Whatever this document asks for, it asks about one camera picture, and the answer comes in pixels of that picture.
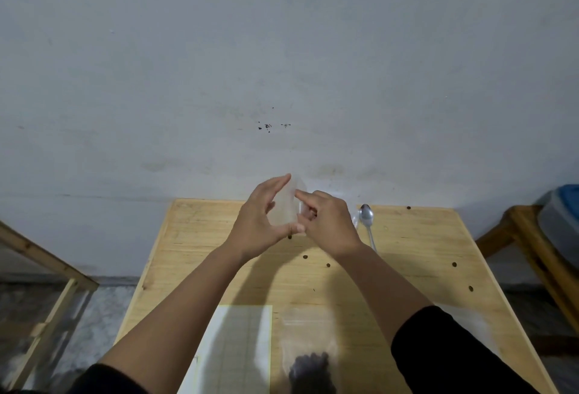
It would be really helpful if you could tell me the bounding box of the wooden stool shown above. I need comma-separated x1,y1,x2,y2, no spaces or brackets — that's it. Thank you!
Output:
475,205,579,336

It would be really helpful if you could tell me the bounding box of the small clear plastic bag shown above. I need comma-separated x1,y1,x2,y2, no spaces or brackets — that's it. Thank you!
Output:
271,176,309,237

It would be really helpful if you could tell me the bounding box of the clear bag with coffee beans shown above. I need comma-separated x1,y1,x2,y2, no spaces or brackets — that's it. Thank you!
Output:
278,307,341,394

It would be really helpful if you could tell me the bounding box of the pile of dark coffee beans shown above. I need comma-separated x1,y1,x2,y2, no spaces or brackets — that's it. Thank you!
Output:
289,352,338,394

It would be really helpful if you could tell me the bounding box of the white grid paper sheet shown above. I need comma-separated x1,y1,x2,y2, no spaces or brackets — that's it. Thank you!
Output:
178,305,273,394

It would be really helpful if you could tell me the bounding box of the person's left forearm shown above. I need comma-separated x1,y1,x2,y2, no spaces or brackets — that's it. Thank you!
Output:
68,241,255,394

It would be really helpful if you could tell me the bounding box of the person's right hand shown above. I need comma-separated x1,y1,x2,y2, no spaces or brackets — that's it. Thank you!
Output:
294,189,365,260

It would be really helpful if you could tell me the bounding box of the person's left hand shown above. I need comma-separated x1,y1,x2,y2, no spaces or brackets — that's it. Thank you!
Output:
225,174,305,264

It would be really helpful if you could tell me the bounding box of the metal spoon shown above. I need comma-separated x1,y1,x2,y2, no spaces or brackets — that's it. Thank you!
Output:
359,204,378,253

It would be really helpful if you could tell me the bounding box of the wooden frame stand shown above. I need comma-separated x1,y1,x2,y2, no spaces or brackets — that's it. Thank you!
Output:
0,221,100,391

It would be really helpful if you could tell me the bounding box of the person's right forearm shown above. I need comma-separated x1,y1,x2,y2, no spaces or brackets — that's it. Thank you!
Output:
336,244,540,394

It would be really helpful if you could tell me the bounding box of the grey container with blue lid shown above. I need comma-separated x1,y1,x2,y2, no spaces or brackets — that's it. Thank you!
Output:
537,184,579,268

